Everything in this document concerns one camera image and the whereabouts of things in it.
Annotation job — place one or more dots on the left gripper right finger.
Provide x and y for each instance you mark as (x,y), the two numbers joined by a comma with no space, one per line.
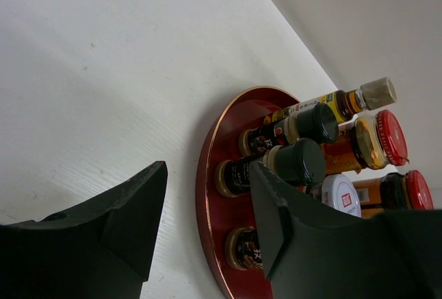
(310,250)

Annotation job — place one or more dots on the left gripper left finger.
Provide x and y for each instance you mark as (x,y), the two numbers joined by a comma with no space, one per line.
(100,248)

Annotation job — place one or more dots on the small white lid jar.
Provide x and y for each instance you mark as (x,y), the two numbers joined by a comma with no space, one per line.
(337,192)

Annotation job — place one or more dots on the small black cap bottle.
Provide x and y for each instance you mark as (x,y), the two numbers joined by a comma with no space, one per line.
(242,249)
(318,123)
(300,164)

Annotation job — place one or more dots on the red lid sauce jar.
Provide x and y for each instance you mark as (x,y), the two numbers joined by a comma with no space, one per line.
(392,192)

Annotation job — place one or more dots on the small red lid jar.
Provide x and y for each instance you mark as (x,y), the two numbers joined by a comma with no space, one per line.
(370,141)

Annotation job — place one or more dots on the yellow label brown bottle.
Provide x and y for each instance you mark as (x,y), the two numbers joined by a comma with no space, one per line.
(345,105)

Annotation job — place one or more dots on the round red tray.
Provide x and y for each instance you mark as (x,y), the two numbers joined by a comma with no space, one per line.
(218,215)

